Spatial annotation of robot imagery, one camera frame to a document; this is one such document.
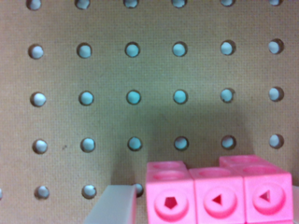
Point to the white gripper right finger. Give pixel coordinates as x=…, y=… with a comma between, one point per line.
x=295, y=194

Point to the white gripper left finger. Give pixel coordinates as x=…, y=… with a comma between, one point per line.
x=117, y=205

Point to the pink snap-cube block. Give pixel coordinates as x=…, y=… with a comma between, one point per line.
x=241, y=190

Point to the brown pegboard panel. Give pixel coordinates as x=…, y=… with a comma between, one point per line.
x=92, y=96

